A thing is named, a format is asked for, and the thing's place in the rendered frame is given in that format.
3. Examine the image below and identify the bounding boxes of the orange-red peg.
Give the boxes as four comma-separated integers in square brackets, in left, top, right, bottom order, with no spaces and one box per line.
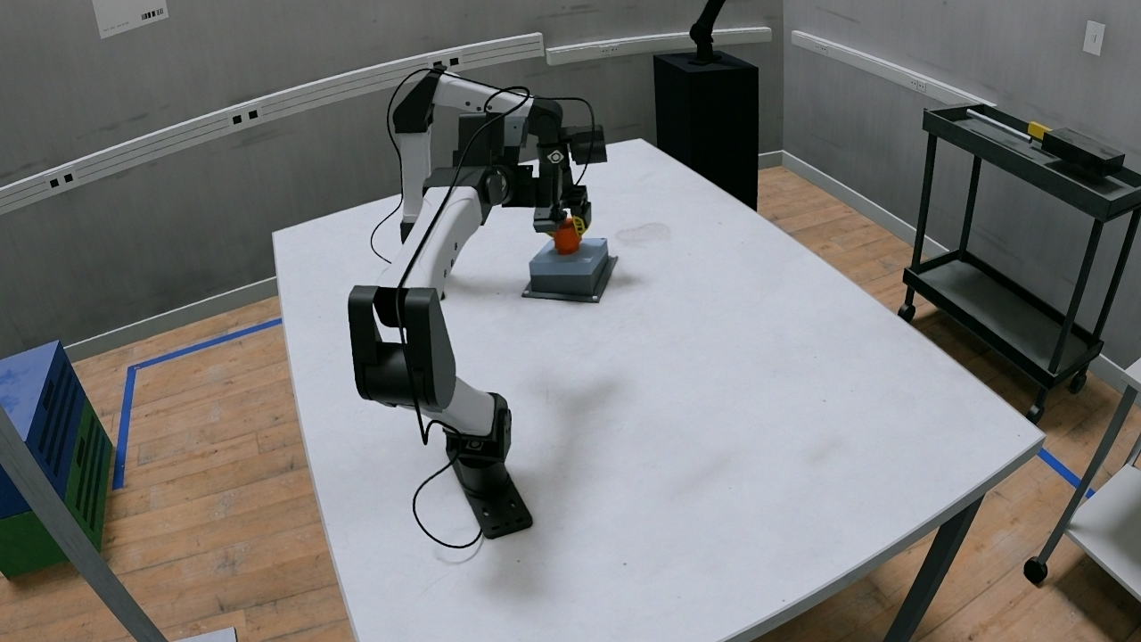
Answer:
[553,218,582,255]

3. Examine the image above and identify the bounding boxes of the light blue flat plate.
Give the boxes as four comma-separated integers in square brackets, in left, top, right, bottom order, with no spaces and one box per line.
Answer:
[529,238,608,276]

